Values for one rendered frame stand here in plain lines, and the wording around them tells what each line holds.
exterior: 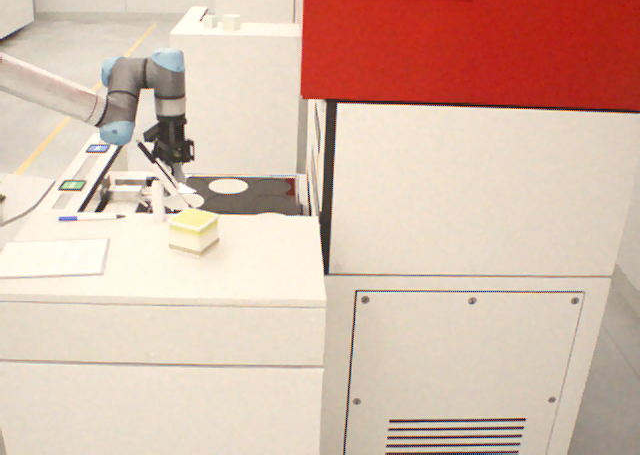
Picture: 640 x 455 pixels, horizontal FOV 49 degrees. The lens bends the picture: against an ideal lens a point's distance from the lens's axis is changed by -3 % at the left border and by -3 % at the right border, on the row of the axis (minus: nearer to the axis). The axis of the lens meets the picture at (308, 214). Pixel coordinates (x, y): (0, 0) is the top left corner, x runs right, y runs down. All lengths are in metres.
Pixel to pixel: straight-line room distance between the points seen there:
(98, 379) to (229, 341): 0.26
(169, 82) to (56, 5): 8.40
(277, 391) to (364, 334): 0.41
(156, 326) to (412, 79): 0.70
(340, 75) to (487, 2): 0.32
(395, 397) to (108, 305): 0.83
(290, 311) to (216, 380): 0.20
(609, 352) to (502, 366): 1.27
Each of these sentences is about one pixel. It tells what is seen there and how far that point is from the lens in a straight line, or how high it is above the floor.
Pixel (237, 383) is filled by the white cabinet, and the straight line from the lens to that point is 1.37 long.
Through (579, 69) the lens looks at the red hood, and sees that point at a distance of 1.58.
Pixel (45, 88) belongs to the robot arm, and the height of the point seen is 1.22.
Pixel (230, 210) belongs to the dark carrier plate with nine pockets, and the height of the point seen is 0.90.
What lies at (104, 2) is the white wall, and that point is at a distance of 9.91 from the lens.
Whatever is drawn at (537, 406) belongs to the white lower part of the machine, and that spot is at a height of 0.44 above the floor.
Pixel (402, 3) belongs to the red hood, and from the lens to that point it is 1.46.
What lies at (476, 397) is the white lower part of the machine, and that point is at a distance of 1.90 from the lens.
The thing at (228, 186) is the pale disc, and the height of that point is 0.90.
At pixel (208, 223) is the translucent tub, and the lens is 1.38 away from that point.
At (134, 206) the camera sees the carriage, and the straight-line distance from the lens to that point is 1.84.
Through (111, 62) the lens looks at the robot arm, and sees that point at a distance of 1.75.
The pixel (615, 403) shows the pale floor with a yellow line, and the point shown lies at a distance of 2.82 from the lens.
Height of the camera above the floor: 1.62
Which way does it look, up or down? 25 degrees down
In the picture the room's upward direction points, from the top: 2 degrees clockwise
